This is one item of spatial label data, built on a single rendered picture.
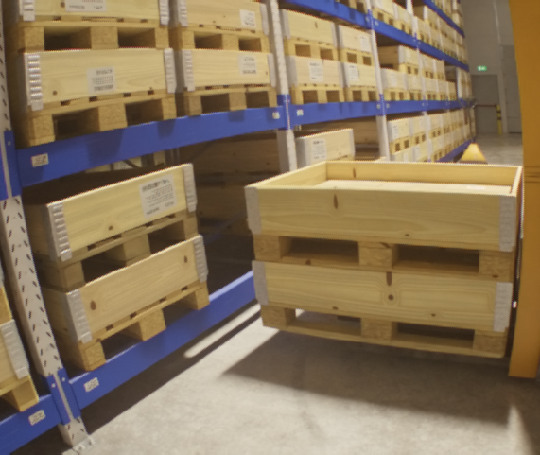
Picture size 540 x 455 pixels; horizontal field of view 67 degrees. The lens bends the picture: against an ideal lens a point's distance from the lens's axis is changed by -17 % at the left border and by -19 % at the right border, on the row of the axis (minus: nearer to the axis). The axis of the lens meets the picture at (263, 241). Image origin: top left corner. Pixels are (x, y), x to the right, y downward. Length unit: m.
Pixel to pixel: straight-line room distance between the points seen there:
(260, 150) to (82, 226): 1.77
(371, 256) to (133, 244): 0.96
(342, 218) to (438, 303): 0.53
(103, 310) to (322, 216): 0.97
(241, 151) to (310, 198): 1.43
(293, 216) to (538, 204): 1.07
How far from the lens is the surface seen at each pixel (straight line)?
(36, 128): 1.70
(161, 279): 2.12
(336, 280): 2.08
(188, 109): 2.27
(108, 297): 1.93
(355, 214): 1.96
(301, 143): 3.13
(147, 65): 2.09
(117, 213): 1.93
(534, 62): 1.80
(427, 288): 1.94
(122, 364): 2.05
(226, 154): 3.47
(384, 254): 1.96
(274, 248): 2.19
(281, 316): 2.29
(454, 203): 1.82
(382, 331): 2.09
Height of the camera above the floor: 1.17
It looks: 15 degrees down
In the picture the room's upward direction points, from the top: 6 degrees counter-clockwise
